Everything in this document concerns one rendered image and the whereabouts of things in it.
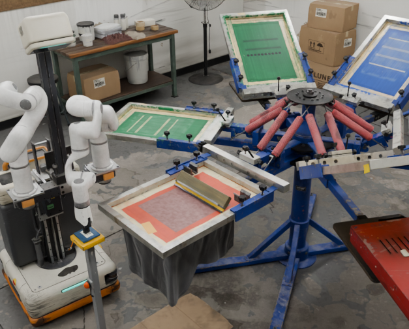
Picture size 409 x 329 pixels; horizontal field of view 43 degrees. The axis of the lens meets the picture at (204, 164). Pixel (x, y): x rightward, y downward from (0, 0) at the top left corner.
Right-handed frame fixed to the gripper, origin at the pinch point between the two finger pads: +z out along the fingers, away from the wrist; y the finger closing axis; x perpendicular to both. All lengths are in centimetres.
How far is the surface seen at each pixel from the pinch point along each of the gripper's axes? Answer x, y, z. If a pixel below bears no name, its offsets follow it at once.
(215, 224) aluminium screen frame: 52, 41, 1
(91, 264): -0.9, 1.9, 20.9
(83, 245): -5.6, 5.6, 4.3
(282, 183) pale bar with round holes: 100, 44, -4
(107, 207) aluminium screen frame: 19.4, -10.7, 0.6
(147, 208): 37.4, 0.9, 4.1
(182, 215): 48, 19, 4
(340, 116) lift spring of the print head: 165, 34, -23
